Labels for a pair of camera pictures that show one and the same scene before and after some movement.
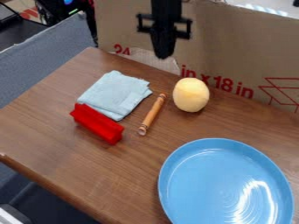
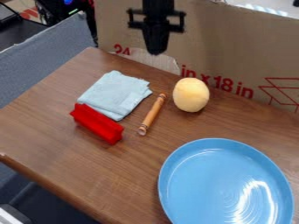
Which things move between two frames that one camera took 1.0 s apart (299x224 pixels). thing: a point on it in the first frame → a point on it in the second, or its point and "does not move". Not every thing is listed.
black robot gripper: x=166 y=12 → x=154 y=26
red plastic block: x=96 y=123 does not move
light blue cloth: x=114 y=94 does not move
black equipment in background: x=54 y=10 does not move
